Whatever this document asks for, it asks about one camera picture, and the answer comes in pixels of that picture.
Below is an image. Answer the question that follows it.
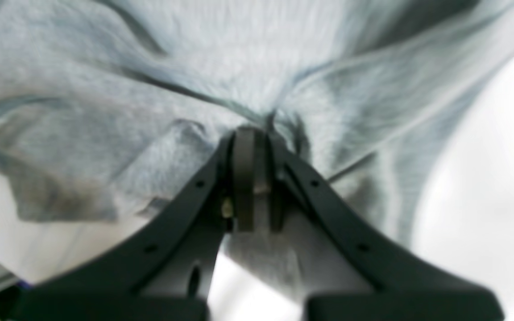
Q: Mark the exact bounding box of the right gripper black image-right left finger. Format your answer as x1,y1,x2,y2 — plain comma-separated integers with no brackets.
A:
12,128,257,321

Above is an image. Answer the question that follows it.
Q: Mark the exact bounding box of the right gripper black image-right right finger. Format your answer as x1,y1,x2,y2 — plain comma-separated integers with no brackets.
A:
265,135,504,321

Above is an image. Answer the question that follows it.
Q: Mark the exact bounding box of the grey t-shirt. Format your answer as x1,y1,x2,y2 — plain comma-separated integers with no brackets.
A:
0,0,514,282

